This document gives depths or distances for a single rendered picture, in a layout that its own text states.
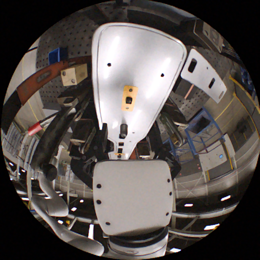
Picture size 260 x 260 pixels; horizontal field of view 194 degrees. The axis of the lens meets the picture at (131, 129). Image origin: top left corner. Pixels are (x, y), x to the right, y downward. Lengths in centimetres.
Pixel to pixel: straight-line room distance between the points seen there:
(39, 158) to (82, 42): 55
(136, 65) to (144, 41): 6
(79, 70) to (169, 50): 19
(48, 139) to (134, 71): 22
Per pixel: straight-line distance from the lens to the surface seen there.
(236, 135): 1198
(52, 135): 16
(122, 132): 27
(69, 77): 17
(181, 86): 28
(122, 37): 20
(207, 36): 23
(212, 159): 811
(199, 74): 29
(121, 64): 20
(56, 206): 51
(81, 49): 57
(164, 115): 29
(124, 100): 22
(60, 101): 23
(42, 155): 16
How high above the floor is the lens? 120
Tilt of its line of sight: 37 degrees down
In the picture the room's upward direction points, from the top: 176 degrees clockwise
